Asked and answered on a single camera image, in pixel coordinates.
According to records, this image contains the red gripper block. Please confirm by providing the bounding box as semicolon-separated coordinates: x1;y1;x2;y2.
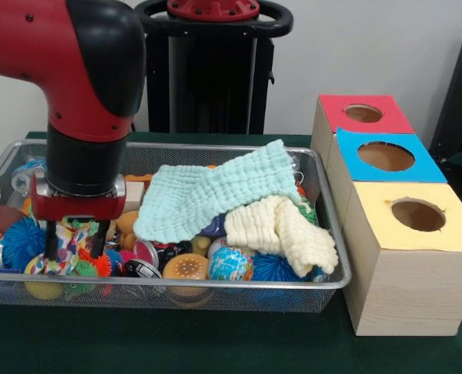
30;173;128;260

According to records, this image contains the multicolour rope toy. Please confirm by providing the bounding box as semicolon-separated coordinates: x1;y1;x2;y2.
31;217;100;276

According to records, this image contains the mint green waffle cloth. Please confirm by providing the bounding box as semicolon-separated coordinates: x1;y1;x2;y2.
132;139;313;242

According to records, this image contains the shallow clear mesh bin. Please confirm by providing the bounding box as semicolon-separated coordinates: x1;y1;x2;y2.
0;139;352;315

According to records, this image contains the wooden box with three holes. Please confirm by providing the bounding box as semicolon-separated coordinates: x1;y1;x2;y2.
310;93;462;337

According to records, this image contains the blue spiky ball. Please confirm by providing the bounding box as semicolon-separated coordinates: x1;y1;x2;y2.
0;217;48;272

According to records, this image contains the plain wooden block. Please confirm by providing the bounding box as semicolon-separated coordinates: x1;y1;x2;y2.
124;182;146;214

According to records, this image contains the small brown football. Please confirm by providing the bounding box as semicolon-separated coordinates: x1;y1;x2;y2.
0;206;31;235

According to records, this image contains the burger squeeze toy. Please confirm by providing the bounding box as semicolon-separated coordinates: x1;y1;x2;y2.
162;252;210;309

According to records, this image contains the globe print ball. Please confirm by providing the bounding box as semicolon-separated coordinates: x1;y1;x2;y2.
206;245;255;282

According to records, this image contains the cream waffle cloth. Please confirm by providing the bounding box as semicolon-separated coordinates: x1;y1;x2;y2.
224;194;339;278

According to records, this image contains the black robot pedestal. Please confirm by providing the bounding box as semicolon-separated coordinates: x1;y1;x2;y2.
135;0;294;136

